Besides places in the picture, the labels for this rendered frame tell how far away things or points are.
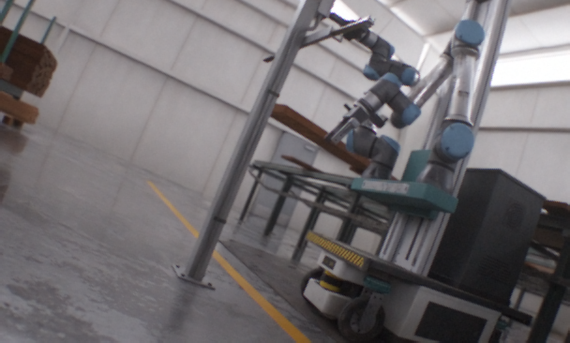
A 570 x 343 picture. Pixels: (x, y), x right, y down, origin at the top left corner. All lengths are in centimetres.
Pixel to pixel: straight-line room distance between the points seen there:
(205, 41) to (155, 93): 167
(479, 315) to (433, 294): 27
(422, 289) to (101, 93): 894
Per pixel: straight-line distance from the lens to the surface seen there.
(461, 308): 176
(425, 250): 180
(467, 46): 166
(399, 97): 156
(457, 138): 153
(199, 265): 163
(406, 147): 1246
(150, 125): 994
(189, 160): 1008
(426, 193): 158
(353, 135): 213
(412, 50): 1284
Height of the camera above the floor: 37
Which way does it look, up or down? 5 degrees up
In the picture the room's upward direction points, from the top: 22 degrees clockwise
